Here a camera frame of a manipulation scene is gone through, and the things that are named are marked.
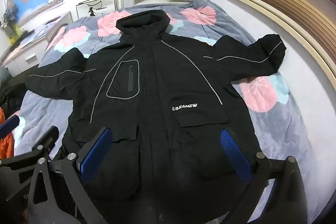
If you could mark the white bed sheet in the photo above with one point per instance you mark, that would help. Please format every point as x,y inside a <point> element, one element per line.
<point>302,56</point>

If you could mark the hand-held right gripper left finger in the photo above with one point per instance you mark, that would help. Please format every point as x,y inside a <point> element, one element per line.
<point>95,151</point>

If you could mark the white paper bag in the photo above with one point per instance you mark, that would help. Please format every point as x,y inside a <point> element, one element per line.
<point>105,5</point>

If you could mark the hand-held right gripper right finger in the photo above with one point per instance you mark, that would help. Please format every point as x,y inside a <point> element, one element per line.
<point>235,150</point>

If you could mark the black hooded jacket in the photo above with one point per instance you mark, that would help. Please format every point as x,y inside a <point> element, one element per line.
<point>157,82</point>

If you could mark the orange cloth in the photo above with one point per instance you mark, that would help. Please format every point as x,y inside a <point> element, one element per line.
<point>6,142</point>

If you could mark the artificial flowers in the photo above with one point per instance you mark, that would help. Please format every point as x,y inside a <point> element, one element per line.
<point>9,16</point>

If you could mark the dark cloth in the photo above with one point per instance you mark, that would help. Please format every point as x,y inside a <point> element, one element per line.
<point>10,98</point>

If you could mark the grey floral blanket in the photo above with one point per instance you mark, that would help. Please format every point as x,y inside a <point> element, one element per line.
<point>65,37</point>

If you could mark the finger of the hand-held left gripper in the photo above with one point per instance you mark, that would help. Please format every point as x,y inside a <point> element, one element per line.
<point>9,123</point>
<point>42,140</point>

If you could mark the white desk with drawers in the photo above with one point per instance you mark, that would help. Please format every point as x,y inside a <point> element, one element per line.
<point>26,56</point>

